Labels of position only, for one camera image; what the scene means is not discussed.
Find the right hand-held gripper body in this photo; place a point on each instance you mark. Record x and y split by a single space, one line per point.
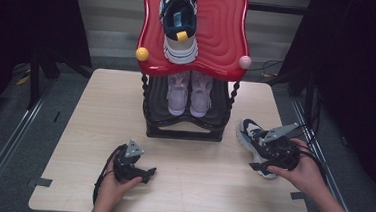
278 150

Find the navy and white sneaker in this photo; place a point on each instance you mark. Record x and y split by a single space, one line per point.
181 25
252 139

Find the yellow floor object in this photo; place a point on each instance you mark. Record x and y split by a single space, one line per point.
22 80

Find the black curtain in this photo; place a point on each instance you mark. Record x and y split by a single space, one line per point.
24 24
354 81

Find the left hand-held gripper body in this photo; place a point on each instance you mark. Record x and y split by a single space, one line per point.
126 167

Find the metal floor rail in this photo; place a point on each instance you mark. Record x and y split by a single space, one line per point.
5 155
308 127

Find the grey tape strip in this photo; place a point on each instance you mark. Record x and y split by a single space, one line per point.
42 182
298 195

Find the black metal stand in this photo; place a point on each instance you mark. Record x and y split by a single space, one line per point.
34 82

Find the red and black shoe rack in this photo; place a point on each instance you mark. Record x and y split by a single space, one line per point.
214 37

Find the small black tape strip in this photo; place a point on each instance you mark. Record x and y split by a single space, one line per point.
57 117

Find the person's right hand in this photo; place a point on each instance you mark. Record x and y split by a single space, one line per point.
304 176

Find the purple sandal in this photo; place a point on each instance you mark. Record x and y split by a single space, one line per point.
177 95
201 97

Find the person's left hand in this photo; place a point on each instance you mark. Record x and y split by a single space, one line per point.
111 194

